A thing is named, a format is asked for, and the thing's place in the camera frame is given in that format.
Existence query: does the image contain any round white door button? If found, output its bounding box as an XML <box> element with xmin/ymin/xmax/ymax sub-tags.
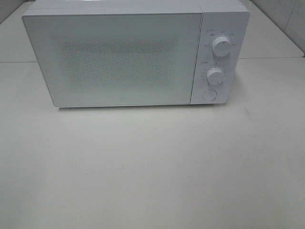
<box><xmin>202</xmin><ymin>89</ymin><xmax>217</xmax><ymax>101</ymax></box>

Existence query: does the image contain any white microwave door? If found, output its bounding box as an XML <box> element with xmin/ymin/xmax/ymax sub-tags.
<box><xmin>23</xmin><ymin>13</ymin><xmax>202</xmax><ymax>107</ymax></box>

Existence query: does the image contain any white timer knob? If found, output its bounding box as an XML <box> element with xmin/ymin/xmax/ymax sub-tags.
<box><xmin>206</xmin><ymin>67</ymin><xmax>224</xmax><ymax>85</ymax></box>

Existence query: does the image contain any white microwave oven body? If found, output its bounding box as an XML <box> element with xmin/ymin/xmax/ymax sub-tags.
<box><xmin>22</xmin><ymin>0</ymin><xmax>250</xmax><ymax>107</ymax></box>

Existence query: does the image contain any upper white power knob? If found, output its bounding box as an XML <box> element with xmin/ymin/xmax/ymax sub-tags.
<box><xmin>211</xmin><ymin>35</ymin><xmax>232</xmax><ymax>57</ymax></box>

